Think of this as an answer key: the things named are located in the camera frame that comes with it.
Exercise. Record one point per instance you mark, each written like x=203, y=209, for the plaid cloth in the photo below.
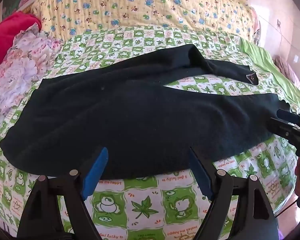
x=256, y=27

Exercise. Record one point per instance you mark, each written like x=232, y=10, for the wall switch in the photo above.
x=279, y=24

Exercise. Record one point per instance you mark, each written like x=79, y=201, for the green checkered printed bed sheet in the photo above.
x=145, y=205

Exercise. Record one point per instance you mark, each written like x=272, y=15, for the yellow printed quilt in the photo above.
x=140, y=5

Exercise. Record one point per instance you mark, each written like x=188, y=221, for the black pants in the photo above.
x=130, y=120

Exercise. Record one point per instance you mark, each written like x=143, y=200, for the pink floral ruffled cloth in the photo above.
x=19, y=70

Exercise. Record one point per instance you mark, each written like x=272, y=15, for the plain green sheet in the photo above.
x=270, y=62

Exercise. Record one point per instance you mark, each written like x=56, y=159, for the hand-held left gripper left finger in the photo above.
x=95, y=175

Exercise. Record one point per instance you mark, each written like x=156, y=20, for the pale pink cloth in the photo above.
x=289, y=70

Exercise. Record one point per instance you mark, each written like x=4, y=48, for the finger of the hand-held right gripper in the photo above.
x=282, y=128
x=289, y=116

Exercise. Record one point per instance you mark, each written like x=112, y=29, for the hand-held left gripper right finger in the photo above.
x=200, y=175

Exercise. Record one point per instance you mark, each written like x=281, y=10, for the red fleece blanket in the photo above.
x=4, y=35

